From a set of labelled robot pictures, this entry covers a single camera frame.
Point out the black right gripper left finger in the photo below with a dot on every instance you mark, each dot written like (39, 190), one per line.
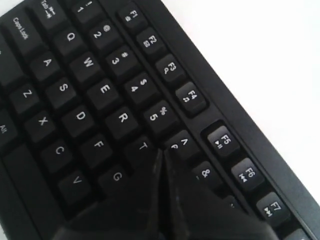
(131, 214)

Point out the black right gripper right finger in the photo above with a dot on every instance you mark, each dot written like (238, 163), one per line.
(197, 213)

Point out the black acer keyboard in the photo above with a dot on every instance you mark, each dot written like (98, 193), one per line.
(90, 88)

